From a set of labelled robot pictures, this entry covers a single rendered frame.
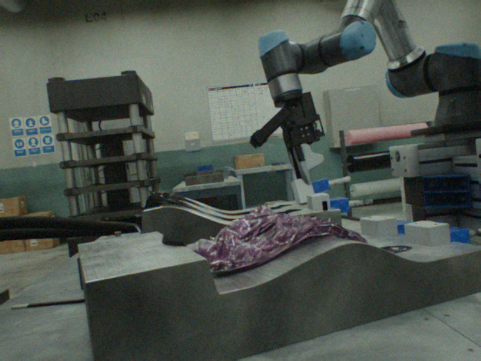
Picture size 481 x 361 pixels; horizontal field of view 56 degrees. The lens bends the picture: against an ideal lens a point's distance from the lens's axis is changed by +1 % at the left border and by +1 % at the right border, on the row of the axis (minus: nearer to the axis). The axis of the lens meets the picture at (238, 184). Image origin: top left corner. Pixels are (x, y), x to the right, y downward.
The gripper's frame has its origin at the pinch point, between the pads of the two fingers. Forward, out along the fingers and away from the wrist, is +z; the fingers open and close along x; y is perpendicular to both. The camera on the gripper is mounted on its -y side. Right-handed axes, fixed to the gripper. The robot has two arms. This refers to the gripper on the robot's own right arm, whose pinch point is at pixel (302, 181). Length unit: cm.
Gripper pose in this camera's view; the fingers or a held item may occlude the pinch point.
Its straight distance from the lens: 105.3
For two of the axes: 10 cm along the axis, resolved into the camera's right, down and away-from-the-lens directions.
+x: -0.4, 0.9, 9.9
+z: 2.6, 9.6, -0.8
